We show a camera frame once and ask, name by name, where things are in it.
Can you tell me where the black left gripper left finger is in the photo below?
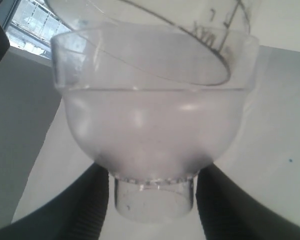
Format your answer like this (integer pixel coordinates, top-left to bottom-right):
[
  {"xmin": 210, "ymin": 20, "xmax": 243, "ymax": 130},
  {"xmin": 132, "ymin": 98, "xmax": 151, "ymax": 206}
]
[{"xmin": 0, "ymin": 164, "xmax": 109, "ymax": 240}]

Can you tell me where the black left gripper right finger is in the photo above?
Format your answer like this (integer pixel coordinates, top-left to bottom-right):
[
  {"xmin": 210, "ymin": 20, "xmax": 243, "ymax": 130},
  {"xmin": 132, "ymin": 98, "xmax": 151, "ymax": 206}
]
[{"xmin": 196, "ymin": 164, "xmax": 300, "ymax": 240}]

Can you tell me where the clear domed shaker lid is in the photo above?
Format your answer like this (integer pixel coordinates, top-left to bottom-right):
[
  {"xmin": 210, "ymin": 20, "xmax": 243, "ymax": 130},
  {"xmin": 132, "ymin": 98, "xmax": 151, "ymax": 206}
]
[{"xmin": 50, "ymin": 31, "xmax": 259, "ymax": 223}]

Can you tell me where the clear plastic shaker tumbler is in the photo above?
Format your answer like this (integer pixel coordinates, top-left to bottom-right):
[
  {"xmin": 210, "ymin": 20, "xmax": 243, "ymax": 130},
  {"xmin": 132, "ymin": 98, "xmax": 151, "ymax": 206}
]
[{"xmin": 46, "ymin": 0, "xmax": 261, "ymax": 86}]

